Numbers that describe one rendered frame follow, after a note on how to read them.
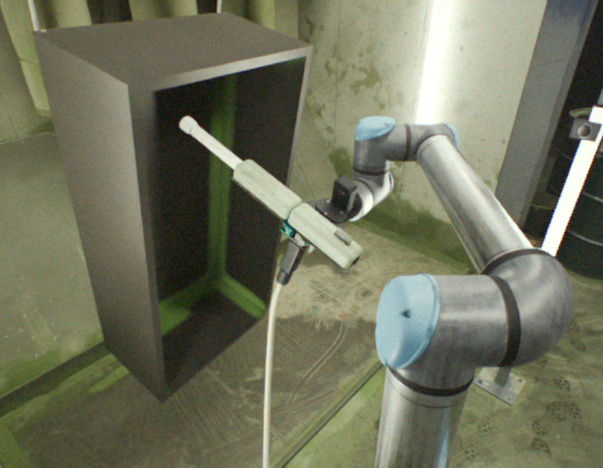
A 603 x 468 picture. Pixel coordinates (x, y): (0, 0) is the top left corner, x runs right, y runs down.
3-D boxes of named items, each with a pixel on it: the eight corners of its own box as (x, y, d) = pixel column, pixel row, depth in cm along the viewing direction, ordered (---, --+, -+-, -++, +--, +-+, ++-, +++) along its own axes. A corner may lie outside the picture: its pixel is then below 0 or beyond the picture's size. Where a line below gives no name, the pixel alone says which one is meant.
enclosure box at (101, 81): (105, 347, 168) (31, 30, 93) (216, 274, 208) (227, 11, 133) (161, 404, 155) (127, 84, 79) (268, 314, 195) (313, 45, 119)
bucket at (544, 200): (544, 244, 328) (557, 213, 313) (507, 231, 345) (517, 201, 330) (557, 229, 347) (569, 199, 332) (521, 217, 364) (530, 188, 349)
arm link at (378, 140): (399, 113, 102) (394, 162, 108) (352, 113, 101) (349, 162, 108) (409, 124, 93) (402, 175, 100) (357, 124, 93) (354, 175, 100)
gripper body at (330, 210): (321, 251, 92) (349, 228, 101) (337, 225, 87) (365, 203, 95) (296, 228, 94) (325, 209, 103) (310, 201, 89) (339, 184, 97)
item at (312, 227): (328, 309, 93) (370, 242, 77) (316, 321, 90) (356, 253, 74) (184, 184, 107) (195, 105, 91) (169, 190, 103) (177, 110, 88)
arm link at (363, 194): (379, 195, 98) (347, 171, 100) (369, 202, 94) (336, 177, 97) (362, 221, 104) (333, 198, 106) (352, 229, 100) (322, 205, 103)
